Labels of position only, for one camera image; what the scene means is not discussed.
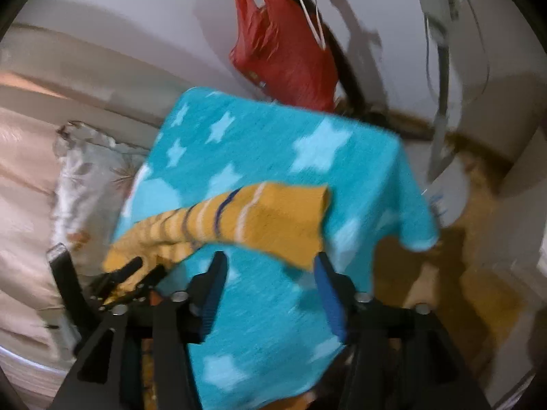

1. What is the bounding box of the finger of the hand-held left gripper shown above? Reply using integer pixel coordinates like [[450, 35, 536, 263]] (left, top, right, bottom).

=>
[[103, 264, 168, 308], [101, 257, 144, 292]]

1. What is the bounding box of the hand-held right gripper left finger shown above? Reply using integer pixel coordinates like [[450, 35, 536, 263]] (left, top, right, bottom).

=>
[[51, 251, 229, 410]]

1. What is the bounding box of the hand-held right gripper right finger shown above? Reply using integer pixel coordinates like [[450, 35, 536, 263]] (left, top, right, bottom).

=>
[[314, 251, 492, 410]]

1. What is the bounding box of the yellow striped small garment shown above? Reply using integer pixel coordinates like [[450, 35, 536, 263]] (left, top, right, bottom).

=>
[[103, 182, 333, 285]]

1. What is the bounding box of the floral pillow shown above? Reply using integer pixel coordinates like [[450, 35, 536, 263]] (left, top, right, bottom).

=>
[[53, 120, 151, 265]]

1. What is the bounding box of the beige bed sheet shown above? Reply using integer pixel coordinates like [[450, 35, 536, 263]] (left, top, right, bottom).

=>
[[0, 107, 82, 394]]

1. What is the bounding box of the blue printed blanket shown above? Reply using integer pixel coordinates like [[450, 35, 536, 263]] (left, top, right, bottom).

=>
[[112, 86, 441, 410]]

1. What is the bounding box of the dark curved pole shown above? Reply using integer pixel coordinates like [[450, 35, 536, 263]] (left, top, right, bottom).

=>
[[273, 0, 387, 122]]

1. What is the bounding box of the red plastic bag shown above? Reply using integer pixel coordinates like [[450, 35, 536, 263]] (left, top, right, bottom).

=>
[[230, 0, 340, 112]]

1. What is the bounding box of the white cord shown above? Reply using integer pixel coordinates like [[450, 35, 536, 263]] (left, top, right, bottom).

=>
[[288, 0, 326, 50]]

